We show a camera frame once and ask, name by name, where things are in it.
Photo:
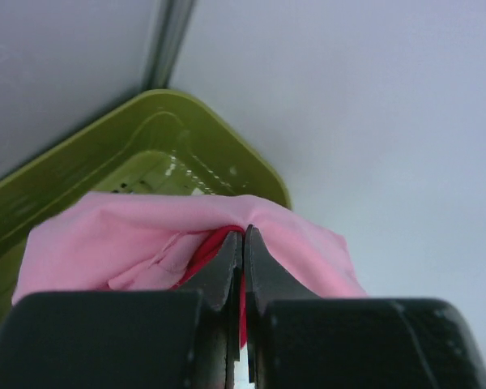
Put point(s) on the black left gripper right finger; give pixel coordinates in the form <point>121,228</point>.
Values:
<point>296,339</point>

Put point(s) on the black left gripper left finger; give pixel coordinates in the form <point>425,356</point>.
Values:
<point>182,338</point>

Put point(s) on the red t shirt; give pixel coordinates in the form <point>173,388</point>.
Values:
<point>205,252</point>

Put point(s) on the pink t shirt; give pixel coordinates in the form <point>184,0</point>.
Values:
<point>145,241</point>

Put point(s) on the olive green plastic bin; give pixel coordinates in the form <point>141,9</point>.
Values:
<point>160,142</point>

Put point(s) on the left aluminium frame post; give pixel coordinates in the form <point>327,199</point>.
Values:
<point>165,41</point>

